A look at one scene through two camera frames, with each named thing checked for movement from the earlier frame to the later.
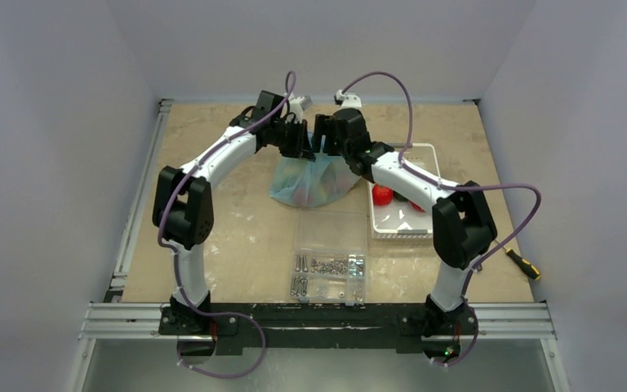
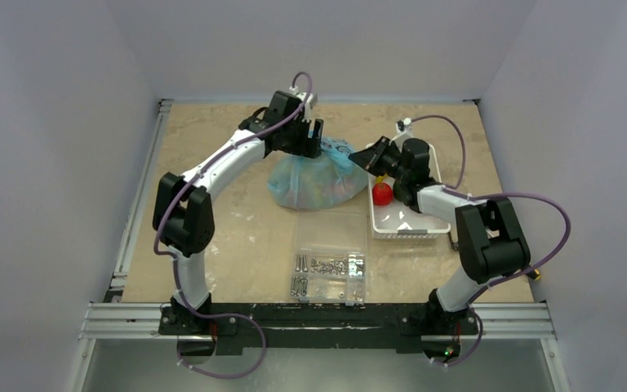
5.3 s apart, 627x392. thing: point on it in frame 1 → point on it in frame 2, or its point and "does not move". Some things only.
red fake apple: (382, 195) does not move
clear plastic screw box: (331, 252) does not move
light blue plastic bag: (305, 183) does not move
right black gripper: (329, 138) → (380, 153)
